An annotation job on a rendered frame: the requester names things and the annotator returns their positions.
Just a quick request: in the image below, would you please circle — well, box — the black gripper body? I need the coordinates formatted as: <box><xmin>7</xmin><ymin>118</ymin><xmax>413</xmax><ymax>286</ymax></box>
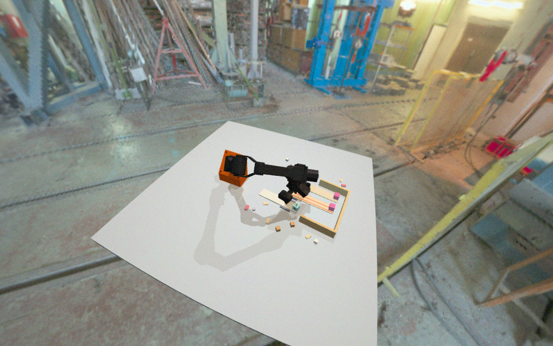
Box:
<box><xmin>278</xmin><ymin>180</ymin><xmax>300</xmax><ymax>203</ymax></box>

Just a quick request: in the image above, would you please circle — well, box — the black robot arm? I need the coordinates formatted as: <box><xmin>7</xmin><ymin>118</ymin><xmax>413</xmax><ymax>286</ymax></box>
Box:
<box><xmin>224</xmin><ymin>154</ymin><xmax>319</xmax><ymax>198</ymax></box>

